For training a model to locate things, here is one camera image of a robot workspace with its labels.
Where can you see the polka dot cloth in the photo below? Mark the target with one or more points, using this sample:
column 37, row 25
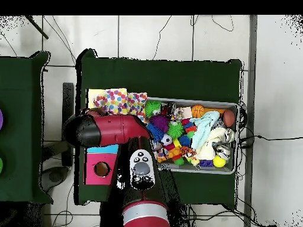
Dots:
column 116, row 101

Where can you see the yellow tennis ball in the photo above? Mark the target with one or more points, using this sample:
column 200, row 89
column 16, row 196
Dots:
column 219, row 161

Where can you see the dark green tablecloth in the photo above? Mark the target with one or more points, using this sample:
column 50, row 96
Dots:
column 153, row 71

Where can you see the green cloth side table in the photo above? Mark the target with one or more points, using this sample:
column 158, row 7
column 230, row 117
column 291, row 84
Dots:
column 19, row 106

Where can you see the brown toy football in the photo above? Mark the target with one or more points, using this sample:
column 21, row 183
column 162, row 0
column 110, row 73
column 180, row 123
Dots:
column 228, row 118

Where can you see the black upright bar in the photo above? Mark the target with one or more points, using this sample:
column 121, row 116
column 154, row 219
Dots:
column 68, row 94

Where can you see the purple disc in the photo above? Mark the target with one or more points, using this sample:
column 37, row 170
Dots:
column 0, row 119

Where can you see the orange toy basketball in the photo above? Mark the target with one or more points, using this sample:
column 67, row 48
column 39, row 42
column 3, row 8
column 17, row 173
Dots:
column 198, row 111

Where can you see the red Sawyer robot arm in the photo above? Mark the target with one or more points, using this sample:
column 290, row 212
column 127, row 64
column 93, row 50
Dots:
column 113, row 128

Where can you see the wooden box with three holes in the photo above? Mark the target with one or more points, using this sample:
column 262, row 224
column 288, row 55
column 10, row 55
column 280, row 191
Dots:
column 94, row 179

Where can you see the grey floor base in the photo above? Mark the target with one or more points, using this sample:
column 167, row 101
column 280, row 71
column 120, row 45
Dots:
column 55, row 177

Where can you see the black rod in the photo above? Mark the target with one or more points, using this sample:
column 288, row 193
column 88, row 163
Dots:
column 36, row 27

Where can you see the shallow mesh toy bin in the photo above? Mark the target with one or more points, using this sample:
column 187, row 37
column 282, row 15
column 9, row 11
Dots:
column 208, row 169

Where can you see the purple spiky ball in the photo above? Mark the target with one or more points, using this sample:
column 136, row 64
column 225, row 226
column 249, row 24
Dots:
column 160, row 121

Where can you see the small soccer ball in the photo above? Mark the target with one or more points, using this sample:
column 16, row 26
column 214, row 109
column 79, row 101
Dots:
column 167, row 140

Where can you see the cream knitted cloth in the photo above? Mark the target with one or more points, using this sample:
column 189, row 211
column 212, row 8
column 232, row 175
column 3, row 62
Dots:
column 210, row 144

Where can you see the green disc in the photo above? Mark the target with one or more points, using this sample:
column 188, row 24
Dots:
column 0, row 165

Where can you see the light blue cloth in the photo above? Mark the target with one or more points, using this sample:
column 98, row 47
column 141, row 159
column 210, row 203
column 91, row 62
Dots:
column 203, row 128

